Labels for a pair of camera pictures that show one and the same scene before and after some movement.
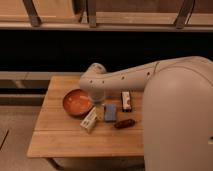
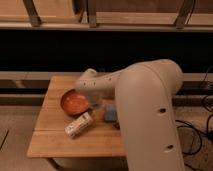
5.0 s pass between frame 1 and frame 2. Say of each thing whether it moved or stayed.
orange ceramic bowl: stayed
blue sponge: stayed
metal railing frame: stayed
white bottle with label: moved
